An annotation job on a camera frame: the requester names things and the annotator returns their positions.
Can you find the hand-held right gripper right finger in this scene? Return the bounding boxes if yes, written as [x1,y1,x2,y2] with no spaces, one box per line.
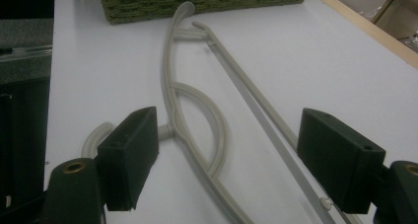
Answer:
[296,108,386,215]

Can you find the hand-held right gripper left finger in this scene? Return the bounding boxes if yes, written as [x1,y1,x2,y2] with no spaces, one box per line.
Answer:
[97,106,160,212]

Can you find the green woven basket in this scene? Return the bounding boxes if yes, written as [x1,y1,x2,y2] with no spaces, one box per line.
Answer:
[98,0,312,26]

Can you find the white table sheet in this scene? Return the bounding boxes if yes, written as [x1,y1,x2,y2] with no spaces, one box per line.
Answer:
[43,0,418,224]

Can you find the beige wooden furniture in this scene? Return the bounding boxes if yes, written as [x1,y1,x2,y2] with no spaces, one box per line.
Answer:
[323,0,418,44]

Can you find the aluminium rail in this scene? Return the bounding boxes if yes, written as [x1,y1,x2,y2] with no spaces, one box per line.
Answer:
[0,44,54,64]

